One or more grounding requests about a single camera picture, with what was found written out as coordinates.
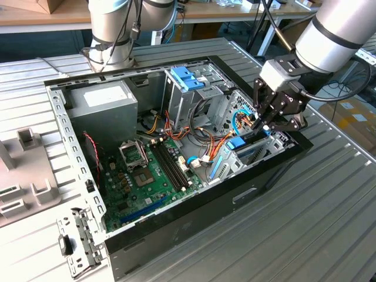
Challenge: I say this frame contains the labelled cardboard boxes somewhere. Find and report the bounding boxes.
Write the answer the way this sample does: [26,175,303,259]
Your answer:
[318,98,376,155]

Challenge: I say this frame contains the hard disk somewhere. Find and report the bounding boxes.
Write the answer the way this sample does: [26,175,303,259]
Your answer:
[226,127,273,156]

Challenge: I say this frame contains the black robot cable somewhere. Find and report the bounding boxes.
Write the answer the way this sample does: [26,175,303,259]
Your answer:
[96,0,142,73]

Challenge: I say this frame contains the yellow black power wires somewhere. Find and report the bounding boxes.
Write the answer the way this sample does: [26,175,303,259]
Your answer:
[140,113,164,136]

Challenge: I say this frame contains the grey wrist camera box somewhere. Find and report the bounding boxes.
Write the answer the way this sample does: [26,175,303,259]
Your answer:
[260,58,303,92]

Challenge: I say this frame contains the grey metal disk bay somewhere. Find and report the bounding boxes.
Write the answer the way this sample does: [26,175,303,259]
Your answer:
[207,129,290,186]

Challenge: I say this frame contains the white-framed metal slat table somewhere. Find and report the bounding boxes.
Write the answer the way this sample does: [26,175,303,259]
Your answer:
[352,35,376,67]

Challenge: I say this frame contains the blue expansion slot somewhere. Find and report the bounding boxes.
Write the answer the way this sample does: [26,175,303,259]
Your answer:
[120,195,170,224]

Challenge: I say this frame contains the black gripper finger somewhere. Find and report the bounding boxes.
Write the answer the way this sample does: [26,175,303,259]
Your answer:
[251,78,276,129]
[260,102,308,132]

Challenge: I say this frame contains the blue plastic bay latch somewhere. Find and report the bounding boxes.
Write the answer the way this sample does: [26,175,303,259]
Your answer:
[169,66,206,93]

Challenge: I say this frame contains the black case fan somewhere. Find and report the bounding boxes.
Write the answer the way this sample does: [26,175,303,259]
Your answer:
[82,131,104,190]

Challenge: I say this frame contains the CPU socket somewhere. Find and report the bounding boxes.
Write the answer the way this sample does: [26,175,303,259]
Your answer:
[130,166,156,189]

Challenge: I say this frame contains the metal socket cover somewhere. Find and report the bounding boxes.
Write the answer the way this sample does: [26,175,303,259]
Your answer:
[117,139,148,170]

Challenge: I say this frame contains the small cardboard box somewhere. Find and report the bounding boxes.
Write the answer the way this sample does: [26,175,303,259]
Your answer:
[17,0,64,15]

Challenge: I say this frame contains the grey metal drive cage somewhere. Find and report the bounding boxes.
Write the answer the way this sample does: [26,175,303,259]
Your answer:
[160,63,236,133]

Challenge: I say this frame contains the red yellow power wire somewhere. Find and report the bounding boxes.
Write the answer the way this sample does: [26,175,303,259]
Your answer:
[237,113,259,127]

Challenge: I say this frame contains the grey parts rack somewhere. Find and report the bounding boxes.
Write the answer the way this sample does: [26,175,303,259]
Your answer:
[0,127,64,229]

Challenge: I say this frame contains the green motherboard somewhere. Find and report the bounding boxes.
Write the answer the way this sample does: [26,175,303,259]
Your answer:
[101,137,206,233]

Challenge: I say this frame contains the black open PC case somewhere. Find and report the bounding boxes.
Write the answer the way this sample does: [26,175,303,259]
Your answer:
[43,55,314,281]

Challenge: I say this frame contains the blue labelled data wire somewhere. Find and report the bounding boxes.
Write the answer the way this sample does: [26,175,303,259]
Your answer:
[185,155,213,169]

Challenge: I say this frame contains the black cable bundle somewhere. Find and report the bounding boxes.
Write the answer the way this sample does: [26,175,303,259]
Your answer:
[189,96,218,139]

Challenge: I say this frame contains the black RAM slot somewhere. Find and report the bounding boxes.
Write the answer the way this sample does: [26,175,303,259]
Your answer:
[151,143,182,192]
[157,141,189,189]
[154,142,186,191]
[160,140,192,187]

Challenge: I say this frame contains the grey power supply unit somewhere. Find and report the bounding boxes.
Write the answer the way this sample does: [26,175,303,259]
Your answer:
[66,80,139,153]

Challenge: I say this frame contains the thin wire locking lever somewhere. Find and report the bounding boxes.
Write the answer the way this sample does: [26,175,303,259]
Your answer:
[137,140,150,169]

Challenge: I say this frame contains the orange red wire bundle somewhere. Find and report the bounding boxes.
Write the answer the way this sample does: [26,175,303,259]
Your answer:
[163,110,236,165]

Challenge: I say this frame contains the long wooden desk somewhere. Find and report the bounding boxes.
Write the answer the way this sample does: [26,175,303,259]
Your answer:
[0,0,324,56]

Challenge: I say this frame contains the grey card retention bracket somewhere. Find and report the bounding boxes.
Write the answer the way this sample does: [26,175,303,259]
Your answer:
[55,207,108,280]

